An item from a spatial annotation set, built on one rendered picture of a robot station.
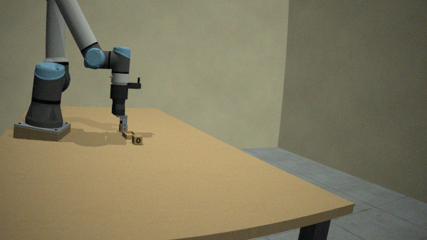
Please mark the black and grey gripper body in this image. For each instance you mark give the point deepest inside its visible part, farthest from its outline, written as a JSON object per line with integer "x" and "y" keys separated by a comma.
{"x": 119, "y": 92}

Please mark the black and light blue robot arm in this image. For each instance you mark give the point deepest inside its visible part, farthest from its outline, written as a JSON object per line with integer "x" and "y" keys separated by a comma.
{"x": 51, "y": 76}

